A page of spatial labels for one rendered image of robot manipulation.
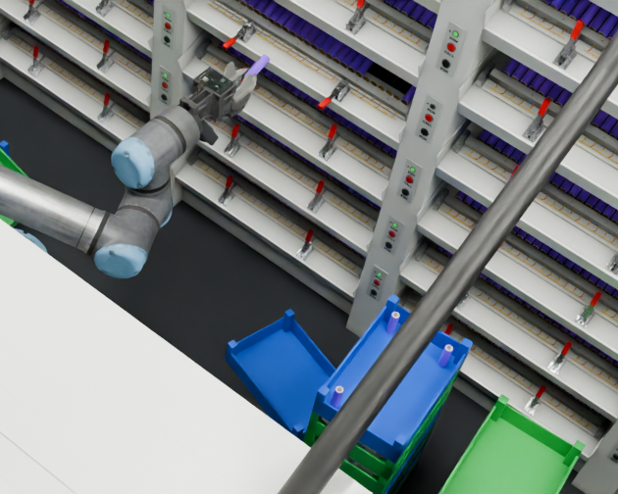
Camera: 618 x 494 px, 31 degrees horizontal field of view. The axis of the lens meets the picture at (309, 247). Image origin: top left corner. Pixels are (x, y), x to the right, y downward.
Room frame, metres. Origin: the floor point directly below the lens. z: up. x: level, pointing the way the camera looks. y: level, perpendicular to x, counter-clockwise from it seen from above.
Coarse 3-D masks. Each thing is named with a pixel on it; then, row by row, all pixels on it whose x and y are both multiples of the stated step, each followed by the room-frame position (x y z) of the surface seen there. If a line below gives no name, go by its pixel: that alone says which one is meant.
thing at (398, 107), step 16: (224, 0) 1.99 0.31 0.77; (256, 16) 1.96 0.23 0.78; (256, 32) 1.93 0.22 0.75; (272, 32) 1.93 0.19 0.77; (304, 48) 1.89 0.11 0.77; (320, 64) 1.87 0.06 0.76; (336, 64) 1.86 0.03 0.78; (352, 80) 1.83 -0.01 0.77; (384, 96) 1.80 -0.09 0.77; (384, 112) 1.77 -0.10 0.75; (400, 112) 1.77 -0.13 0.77
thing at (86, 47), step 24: (0, 0) 2.29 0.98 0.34; (24, 0) 2.29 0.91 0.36; (48, 0) 2.28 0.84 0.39; (24, 24) 2.23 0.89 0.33; (48, 24) 2.23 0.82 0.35; (72, 24) 2.23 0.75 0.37; (96, 24) 2.23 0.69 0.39; (72, 48) 2.17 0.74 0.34; (96, 48) 2.17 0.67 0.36; (120, 48) 2.16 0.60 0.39; (96, 72) 2.11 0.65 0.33; (120, 72) 2.12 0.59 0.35; (144, 72) 2.12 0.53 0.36; (144, 96) 2.06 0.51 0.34
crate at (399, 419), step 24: (384, 312) 1.41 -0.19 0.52; (408, 312) 1.42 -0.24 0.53; (384, 336) 1.38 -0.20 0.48; (360, 360) 1.31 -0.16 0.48; (432, 360) 1.35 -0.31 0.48; (456, 360) 1.35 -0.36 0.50; (336, 384) 1.24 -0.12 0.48; (408, 384) 1.27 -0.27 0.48; (432, 384) 1.29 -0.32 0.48; (384, 408) 1.20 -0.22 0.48; (408, 408) 1.22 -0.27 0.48; (432, 408) 1.22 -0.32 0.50; (384, 432) 1.15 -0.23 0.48; (408, 432) 1.16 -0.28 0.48; (384, 456) 1.10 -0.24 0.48
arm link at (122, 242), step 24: (0, 168) 1.32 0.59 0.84; (0, 192) 1.27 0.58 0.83; (24, 192) 1.28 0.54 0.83; (48, 192) 1.30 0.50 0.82; (24, 216) 1.25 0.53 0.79; (48, 216) 1.26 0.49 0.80; (72, 216) 1.27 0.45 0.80; (96, 216) 1.29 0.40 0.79; (120, 216) 1.32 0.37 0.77; (144, 216) 1.33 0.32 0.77; (72, 240) 1.25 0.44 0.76; (96, 240) 1.25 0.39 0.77; (120, 240) 1.26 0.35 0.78; (144, 240) 1.28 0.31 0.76; (96, 264) 1.23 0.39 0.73; (120, 264) 1.23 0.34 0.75
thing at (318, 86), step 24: (192, 0) 2.00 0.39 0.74; (240, 0) 2.02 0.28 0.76; (216, 24) 1.95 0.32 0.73; (240, 48) 1.92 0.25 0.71; (264, 48) 1.91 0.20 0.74; (288, 72) 1.85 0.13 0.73; (312, 72) 1.86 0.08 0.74; (312, 96) 1.83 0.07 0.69; (360, 96) 1.81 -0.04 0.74; (360, 120) 1.76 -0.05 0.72; (384, 120) 1.76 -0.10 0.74
